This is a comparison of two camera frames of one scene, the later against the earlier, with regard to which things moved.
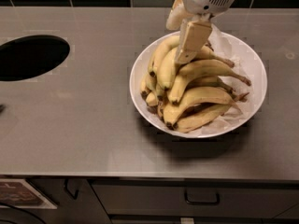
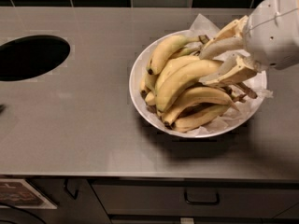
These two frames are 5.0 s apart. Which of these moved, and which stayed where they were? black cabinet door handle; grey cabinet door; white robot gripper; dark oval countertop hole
Moved: white robot gripper
Stayed: black cabinet door handle; dark oval countertop hole; grey cabinet door
